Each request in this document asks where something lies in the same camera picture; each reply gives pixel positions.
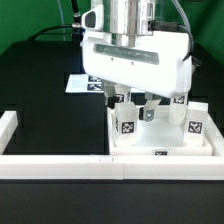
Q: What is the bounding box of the black cable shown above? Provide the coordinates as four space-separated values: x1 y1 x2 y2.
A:
27 0 86 42

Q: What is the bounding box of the white U-shaped obstacle fence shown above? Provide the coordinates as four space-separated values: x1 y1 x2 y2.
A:
0 111 224 180

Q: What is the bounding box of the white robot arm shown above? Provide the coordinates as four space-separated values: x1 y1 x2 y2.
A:
82 0 199 121

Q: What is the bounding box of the white marker sheet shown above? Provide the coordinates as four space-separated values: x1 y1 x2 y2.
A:
65 74 103 93

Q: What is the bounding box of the white square table top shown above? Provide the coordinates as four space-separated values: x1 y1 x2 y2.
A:
107 105 213 156

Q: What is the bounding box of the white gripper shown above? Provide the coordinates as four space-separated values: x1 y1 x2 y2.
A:
82 31 192 122

